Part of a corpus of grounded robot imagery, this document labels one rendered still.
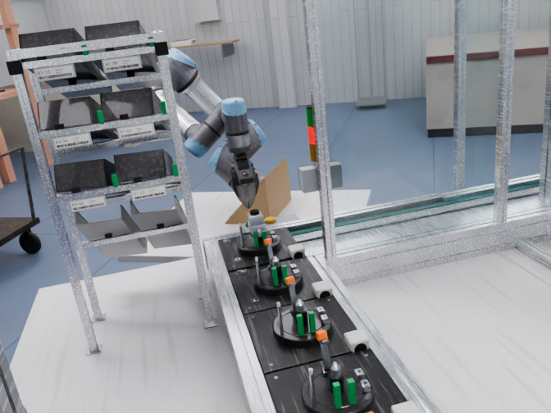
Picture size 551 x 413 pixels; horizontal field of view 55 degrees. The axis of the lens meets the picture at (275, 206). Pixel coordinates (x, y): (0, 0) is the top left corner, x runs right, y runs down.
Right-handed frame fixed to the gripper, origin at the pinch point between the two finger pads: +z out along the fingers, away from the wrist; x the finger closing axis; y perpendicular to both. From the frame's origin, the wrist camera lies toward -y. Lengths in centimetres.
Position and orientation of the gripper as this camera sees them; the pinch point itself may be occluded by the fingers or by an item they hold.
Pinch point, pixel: (248, 205)
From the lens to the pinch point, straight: 179.0
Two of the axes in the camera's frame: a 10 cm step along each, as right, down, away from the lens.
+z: 1.1, 9.3, 3.5
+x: -9.7, 1.9, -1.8
